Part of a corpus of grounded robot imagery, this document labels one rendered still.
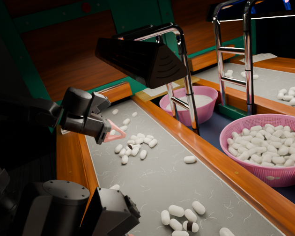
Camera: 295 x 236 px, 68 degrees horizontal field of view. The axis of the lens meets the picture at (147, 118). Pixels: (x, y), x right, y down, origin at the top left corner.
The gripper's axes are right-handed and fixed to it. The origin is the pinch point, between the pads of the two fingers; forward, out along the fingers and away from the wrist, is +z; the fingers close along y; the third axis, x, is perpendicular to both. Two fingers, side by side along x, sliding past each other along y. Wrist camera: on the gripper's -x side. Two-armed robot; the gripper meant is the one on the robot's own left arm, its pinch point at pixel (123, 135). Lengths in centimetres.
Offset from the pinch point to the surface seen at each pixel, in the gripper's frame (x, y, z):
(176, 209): 3.1, -31.7, 5.2
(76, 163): 15.6, 4.2, -10.7
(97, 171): 13.8, -1.9, -4.5
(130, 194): 9.6, -18.7, 0.5
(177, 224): 4.3, -35.0, 4.1
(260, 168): -11.8, -33.1, 22.5
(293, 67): -51, 6, 69
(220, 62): -37.4, 7.5, 30.2
